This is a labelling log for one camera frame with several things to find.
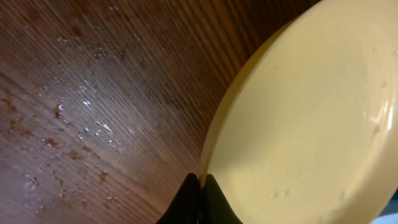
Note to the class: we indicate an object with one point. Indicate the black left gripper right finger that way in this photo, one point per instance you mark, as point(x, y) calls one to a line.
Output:
point(215, 208)

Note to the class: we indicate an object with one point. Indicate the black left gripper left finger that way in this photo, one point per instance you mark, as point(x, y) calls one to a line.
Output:
point(185, 205)

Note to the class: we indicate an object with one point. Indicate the yellow plate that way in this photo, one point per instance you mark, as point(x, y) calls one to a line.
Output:
point(307, 131)

